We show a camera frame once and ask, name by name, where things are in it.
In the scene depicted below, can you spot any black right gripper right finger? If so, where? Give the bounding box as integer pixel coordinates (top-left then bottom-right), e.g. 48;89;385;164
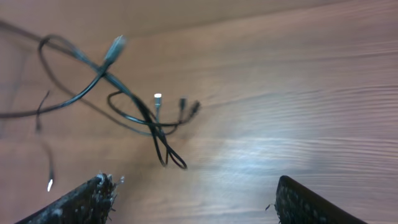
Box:
272;175;366;224

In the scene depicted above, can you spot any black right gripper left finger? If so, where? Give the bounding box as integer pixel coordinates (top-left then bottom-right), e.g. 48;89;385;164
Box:
16;173;124;224

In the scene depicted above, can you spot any black usb cable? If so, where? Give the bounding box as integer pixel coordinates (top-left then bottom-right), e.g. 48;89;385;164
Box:
0;18;201;170
34;90;55;192

